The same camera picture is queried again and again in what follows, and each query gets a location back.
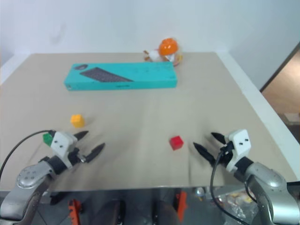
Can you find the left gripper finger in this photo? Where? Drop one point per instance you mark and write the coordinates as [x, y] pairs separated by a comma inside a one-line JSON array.
[[96, 151], [81, 135]]

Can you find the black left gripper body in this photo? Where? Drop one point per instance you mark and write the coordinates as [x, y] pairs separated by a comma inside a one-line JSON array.
[[75, 157]]

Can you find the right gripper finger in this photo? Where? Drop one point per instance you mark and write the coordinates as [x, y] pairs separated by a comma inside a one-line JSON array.
[[219, 137], [205, 153]]

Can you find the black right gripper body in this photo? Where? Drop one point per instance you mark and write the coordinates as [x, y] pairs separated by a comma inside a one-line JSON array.
[[226, 152]]

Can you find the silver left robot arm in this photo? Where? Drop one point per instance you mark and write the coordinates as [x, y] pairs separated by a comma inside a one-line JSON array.
[[29, 175]]

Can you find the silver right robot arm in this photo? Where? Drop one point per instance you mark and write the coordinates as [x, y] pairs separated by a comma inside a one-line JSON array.
[[269, 182]]

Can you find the yellow cube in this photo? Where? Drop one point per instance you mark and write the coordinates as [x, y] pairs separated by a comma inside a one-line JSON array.
[[77, 120]]

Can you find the red cube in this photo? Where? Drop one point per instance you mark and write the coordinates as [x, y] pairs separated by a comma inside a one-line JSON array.
[[176, 143]]

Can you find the green cube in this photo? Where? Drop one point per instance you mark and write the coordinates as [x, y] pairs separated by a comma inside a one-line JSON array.
[[48, 139]]

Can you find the small silver knob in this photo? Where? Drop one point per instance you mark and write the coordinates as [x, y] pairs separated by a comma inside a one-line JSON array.
[[200, 191]]

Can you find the clear plastic bag with items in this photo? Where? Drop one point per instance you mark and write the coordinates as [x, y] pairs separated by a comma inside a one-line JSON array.
[[236, 204]]

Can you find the orange clamp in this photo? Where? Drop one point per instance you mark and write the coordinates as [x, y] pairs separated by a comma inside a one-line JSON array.
[[75, 211], [181, 206]]

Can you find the beige table mat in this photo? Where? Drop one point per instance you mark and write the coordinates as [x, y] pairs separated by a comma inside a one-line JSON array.
[[140, 112]]

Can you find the teal keyboard box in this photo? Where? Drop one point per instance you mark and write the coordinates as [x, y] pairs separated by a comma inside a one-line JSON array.
[[122, 78]]

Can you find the cardboard box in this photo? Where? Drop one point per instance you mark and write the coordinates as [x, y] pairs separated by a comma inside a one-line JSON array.
[[293, 118]]

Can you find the orange toy in plastic bag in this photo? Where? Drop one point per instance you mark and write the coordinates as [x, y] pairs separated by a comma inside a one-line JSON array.
[[167, 48]]

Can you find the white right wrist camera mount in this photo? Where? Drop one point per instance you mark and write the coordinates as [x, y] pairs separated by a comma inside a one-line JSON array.
[[240, 143]]

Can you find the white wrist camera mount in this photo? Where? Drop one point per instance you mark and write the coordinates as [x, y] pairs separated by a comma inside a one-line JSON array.
[[61, 143], [240, 143]]

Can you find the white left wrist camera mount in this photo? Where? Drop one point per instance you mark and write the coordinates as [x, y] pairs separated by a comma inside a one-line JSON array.
[[61, 143]]

